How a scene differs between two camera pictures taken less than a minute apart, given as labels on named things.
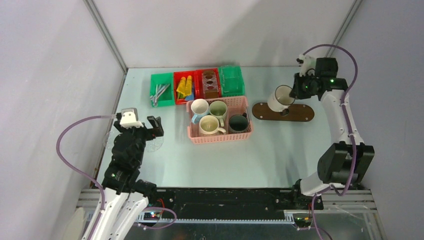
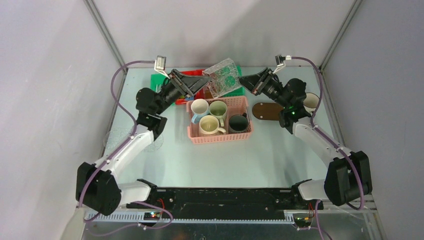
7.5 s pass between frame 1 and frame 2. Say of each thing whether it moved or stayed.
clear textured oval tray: stayed
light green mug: stayed
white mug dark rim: moved
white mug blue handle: stayed
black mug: stayed
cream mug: stayed
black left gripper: moved
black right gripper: moved
